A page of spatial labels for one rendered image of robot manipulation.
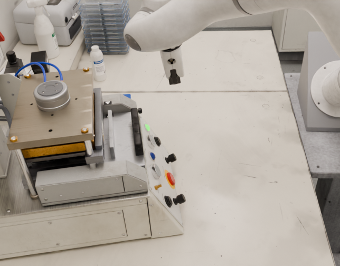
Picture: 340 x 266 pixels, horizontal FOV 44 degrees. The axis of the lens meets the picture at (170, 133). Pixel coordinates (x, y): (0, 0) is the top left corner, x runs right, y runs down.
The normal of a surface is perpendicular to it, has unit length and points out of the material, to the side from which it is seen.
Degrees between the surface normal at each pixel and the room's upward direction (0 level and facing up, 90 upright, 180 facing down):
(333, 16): 105
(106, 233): 90
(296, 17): 90
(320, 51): 46
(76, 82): 0
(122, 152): 0
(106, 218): 90
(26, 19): 85
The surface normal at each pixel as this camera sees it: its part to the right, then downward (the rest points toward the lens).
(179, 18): 0.02, 0.52
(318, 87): -0.10, -0.05
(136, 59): -0.04, -0.76
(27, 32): -0.16, 0.65
